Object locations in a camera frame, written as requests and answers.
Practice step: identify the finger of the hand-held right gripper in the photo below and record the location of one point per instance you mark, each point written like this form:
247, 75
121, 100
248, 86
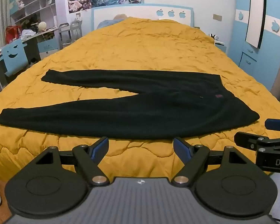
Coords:
276, 124
245, 138

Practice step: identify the white and blue headboard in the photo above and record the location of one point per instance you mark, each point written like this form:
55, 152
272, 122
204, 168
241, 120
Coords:
140, 12

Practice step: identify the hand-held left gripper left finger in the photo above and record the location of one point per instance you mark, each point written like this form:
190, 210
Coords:
100, 148

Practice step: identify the grey desk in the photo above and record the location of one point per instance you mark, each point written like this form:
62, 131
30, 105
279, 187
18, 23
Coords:
33, 43

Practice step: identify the black and white plush toy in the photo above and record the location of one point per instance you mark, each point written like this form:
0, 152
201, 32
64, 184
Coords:
214, 36

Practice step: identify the black pants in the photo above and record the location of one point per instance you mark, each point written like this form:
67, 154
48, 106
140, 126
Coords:
140, 112

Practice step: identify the blue pillow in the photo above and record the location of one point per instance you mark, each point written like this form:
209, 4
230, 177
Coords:
109, 22

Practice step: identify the grey folding rack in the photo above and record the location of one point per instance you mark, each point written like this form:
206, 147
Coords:
75, 31
64, 36

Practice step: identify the yellow quilted bedspread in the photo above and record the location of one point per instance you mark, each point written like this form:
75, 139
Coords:
142, 49

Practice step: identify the white and blue bookshelf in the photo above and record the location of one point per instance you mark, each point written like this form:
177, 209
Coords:
32, 2

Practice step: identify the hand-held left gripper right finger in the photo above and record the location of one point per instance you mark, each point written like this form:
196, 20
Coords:
182, 149

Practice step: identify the red bag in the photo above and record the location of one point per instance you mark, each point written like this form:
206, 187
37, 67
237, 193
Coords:
12, 33

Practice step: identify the beige wall switch plate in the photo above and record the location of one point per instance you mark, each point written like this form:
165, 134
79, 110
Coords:
217, 17

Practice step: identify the blue and white wardrobe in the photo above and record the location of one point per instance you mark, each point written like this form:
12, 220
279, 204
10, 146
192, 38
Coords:
275, 51

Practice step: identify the blue smiley-face chair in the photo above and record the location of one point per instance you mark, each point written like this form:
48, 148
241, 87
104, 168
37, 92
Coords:
12, 56

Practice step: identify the cream round doll head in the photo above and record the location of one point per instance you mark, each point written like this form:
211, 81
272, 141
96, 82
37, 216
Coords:
42, 25

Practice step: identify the white black-edged panel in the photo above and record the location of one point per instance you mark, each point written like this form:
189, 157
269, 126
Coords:
255, 16

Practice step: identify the white cloth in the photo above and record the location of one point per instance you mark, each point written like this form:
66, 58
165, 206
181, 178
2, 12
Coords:
28, 33

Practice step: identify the white nightstand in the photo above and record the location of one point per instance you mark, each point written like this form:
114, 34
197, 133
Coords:
220, 46

